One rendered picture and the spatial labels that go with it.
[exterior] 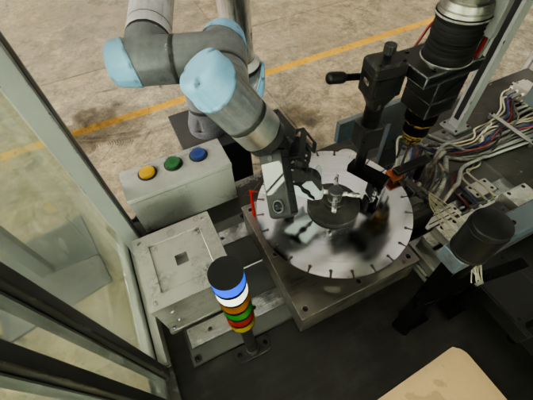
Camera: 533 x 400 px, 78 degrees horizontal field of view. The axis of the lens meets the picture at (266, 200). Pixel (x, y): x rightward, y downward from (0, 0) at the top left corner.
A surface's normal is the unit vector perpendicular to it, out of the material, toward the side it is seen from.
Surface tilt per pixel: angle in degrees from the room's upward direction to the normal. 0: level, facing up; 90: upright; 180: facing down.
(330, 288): 0
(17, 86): 90
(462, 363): 0
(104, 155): 0
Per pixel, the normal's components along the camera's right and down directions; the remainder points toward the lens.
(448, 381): -0.05, -0.59
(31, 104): 0.43, 0.71
